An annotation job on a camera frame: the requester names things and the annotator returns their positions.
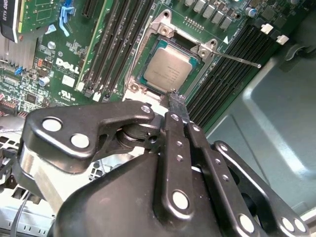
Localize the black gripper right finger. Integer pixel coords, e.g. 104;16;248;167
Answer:
175;95;311;237

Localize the silver CPU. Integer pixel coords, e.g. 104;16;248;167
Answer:
140;44;198;91

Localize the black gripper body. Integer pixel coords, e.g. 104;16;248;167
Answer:
53;153;235;237

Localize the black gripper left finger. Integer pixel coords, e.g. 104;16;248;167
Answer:
13;90;196;223

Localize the metal socket cover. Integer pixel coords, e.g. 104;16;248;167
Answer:
122;88;163;106

